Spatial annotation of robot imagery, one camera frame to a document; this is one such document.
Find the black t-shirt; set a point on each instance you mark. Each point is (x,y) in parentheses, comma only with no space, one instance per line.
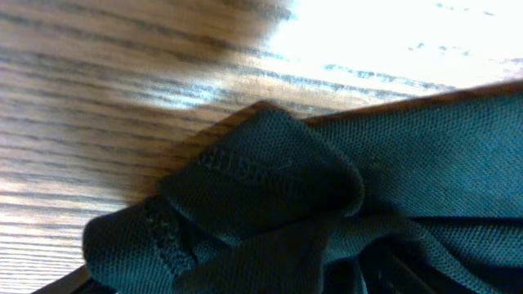
(414,201)

